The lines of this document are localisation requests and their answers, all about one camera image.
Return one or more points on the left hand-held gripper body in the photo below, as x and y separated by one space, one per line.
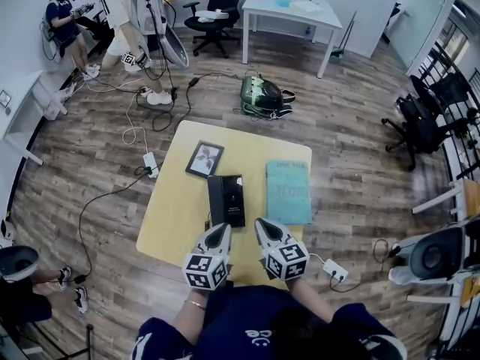
204 270

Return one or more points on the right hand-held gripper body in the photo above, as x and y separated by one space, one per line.
287 261

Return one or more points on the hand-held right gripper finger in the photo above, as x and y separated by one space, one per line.
275 228
260 234

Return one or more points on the black telephone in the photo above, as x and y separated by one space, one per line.
226 201

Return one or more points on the person's left forearm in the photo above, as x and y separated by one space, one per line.
191 317

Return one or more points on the person's right forearm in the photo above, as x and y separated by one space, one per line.
311 300

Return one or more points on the teal book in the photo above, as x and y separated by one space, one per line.
288 193

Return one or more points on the yellow table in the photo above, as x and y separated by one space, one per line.
172 208

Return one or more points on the white power strip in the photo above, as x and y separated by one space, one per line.
150 163
335 269

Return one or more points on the person's navy shirt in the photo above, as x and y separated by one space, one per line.
240 324

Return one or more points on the black floor stand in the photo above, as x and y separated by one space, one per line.
89 341

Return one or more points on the green backpack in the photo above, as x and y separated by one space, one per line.
258 92

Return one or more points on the white pod-shaped backpack rig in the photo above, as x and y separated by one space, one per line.
157 17
17 263
435 255

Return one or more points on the black power adapter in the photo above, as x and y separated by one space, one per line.
194 81

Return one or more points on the black office chair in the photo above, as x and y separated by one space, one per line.
221 2
420 126

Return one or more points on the white desk with metal legs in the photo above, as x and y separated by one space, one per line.
292 19

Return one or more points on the white cloth bundle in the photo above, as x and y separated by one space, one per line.
210 15

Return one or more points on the white papers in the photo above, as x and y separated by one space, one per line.
308 6

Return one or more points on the teal cloth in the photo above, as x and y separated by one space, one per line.
284 1

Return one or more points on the white side desk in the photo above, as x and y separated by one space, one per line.
18 111

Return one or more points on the black picture frame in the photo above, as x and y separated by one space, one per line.
205 158

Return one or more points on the wooden desk with white frame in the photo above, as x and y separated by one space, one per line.
470 197

